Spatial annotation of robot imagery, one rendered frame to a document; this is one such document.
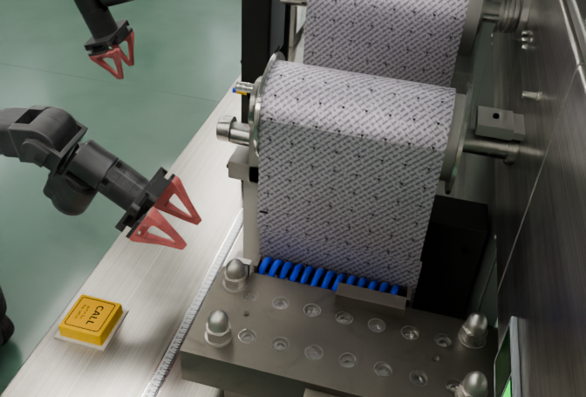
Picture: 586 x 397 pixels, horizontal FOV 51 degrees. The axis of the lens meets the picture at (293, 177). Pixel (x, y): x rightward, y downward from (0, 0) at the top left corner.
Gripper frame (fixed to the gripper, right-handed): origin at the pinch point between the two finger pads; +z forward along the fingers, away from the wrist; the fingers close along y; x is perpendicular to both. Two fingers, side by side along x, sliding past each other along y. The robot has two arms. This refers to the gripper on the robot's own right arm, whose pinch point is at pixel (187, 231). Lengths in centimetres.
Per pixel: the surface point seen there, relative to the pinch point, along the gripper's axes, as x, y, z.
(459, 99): 40.9, -6.1, 15.4
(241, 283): 5.9, 7.7, 9.4
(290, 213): 14.9, 0.0, 9.1
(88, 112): -162, -182, -58
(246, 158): 11.1, -8.8, 0.4
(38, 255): -142, -80, -27
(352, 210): 21.8, 0.0, 14.9
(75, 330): -17.4, 13.3, -4.6
